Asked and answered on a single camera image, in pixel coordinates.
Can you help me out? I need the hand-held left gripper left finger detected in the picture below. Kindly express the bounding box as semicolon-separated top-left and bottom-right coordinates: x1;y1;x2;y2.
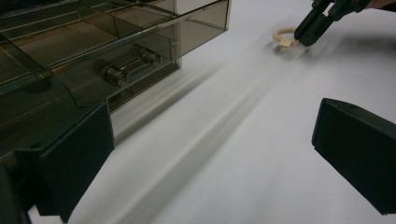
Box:
12;98;116;224

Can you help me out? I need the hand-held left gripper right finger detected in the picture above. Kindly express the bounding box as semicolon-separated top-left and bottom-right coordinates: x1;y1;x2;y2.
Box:
310;97;396;217

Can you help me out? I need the smoked transparent drawer box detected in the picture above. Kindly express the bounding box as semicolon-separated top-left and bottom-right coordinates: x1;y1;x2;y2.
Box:
0;0;233;162

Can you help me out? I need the white table sheet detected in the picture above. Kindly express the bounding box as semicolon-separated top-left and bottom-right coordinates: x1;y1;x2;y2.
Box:
27;0;396;224

